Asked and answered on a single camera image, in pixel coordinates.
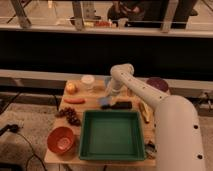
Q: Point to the banana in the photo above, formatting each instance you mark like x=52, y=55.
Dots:
x=145, y=113

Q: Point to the blue sponge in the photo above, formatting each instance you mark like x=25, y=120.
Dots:
x=104, y=101

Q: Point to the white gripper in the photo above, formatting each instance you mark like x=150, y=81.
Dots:
x=113, y=88

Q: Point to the orange bowl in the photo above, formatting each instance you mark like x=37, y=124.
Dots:
x=60, y=140

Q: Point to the person in background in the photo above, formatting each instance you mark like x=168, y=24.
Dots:
x=132, y=10

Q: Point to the black rectangular block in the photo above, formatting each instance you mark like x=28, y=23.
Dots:
x=118, y=105

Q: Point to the dark grape bunch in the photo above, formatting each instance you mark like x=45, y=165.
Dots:
x=71, y=116

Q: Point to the green plastic tray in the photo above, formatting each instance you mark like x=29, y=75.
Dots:
x=111, y=135

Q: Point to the white cup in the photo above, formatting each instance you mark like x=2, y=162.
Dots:
x=88, y=81

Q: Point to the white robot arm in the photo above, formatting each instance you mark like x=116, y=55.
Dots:
x=178, y=136

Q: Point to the orange sausage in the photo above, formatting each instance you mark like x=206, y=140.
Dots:
x=74, y=100

